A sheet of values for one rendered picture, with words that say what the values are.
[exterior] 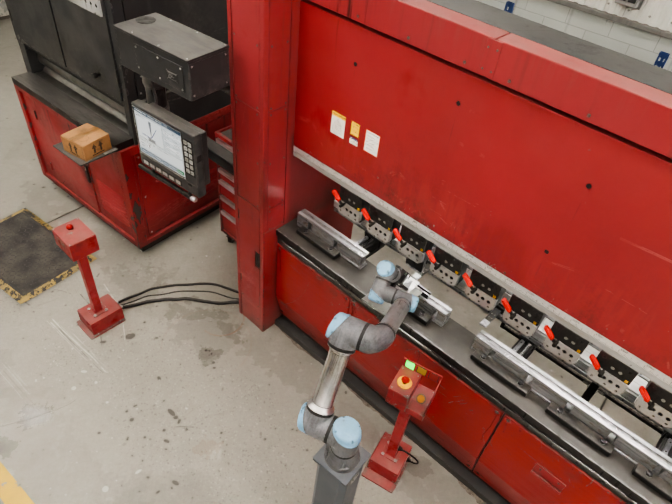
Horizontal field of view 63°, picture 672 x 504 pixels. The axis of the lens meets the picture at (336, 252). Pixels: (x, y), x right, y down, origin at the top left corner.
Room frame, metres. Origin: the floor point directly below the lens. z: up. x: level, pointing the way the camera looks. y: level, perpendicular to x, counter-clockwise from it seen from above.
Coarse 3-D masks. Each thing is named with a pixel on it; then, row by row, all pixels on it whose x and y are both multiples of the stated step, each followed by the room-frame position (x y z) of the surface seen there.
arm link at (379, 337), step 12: (396, 300) 1.63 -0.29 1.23; (408, 300) 1.64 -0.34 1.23; (396, 312) 1.52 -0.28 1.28; (372, 324) 1.38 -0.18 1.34; (384, 324) 1.40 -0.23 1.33; (396, 324) 1.45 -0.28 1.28; (372, 336) 1.31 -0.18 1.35; (384, 336) 1.33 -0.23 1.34; (360, 348) 1.29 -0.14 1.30; (372, 348) 1.29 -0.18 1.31; (384, 348) 1.31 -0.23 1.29
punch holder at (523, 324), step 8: (512, 296) 1.65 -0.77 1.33; (512, 304) 1.64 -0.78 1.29; (520, 304) 1.62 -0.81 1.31; (528, 304) 1.60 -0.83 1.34; (504, 312) 1.65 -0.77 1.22; (520, 312) 1.61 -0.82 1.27; (528, 312) 1.59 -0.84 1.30; (536, 312) 1.58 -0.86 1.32; (504, 320) 1.64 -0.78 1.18; (512, 320) 1.62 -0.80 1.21; (520, 320) 1.60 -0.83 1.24; (528, 320) 1.58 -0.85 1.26; (536, 320) 1.57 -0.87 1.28; (520, 328) 1.59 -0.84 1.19; (528, 328) 1.58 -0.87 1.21; (536, 328) 1.56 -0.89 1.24
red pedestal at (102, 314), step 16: (64, 224) 2.29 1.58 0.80; (80, 224) 2.30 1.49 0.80; (64, 240) 2.16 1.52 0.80; (80, 240) 2.17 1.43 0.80; (96, 240) 2.24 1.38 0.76; (80, 256) 2.15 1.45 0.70; (96, 288) 2.24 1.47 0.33; (96, 304) 2.22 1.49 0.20; (112, 304) 2.30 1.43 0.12; (80, 320) 2.22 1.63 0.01; (96, 320) 2.15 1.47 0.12; (112, 320) 2.22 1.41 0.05; (96, 336) 2.11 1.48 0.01
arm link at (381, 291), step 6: (378, 282) 1.72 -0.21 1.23; (384, 282) 1.72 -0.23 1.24; (390, 282) 1.74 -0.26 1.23; (372, 288) 1.71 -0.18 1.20; (378, 288) 1.70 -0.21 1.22; (384, 288) 1.70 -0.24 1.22; (390, 288) 1.70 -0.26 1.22; (396, 288) 1.72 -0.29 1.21; (372, 294) 1.68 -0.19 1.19; (378, 294) 1.68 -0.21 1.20; (384, 294) 1.68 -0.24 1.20; (390, 294) 1.68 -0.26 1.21; (372, 300) 1.67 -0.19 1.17; (378, 300) 1.66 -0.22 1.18; (384, 300) 1.67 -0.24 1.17; (390, 300) 1.66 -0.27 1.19
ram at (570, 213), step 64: (320, 64) 2.39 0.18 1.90; (384, 64) 2.17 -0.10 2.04; (448, 64) 2.01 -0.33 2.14; (320, 128) 2.37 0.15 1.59; (384, 128) 2.14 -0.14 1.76; (448, 128) 1.96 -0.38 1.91; (512, 128) 1.80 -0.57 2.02; (576, 128) 1.67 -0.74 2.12; (384, 192) 2.10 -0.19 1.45; (448, 192) 1.91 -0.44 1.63; (512, 192) 1.75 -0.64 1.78; (576, 192) 1.62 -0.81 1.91; (640, 192) 1.51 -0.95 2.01; (512, 256) 1.69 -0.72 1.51; (576, 256) 1.56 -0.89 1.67; (640, 256) 1.45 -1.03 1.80; (640, 320) 1.38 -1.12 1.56
